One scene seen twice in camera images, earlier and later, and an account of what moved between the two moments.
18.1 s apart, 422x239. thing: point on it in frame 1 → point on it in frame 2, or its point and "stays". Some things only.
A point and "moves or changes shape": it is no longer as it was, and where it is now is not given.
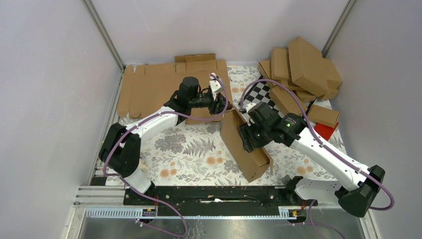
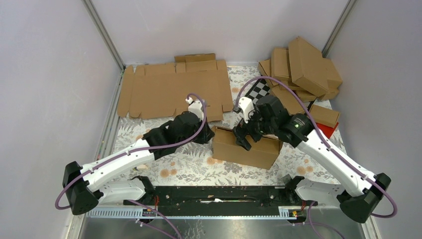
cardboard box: [249, 163] moves or changes shape
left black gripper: [218, 105] → [207, 135]
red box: [325, 131] stays
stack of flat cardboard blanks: [142, 93] stays
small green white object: [142, 166] stays
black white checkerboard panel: [259, 92] stays
